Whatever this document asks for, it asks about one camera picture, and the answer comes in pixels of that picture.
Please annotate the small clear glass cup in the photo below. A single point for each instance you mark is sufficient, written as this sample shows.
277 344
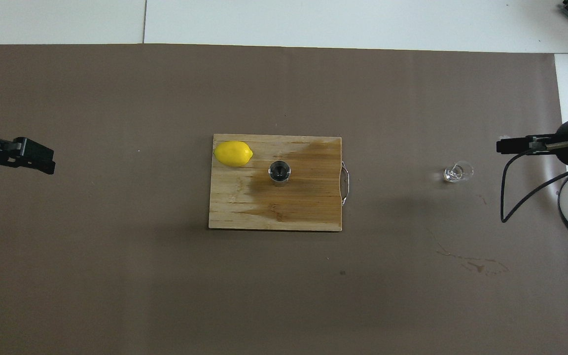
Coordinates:
457 172

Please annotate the steel double jigger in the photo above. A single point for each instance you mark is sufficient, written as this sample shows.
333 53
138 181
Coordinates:
279 172

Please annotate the brown paper table mat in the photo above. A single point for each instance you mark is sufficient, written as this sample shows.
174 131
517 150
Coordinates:
165 296

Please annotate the yellow lemon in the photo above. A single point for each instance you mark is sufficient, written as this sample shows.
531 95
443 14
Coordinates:
233 154

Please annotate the wooden cutting board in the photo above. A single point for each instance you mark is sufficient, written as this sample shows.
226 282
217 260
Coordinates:
303 207

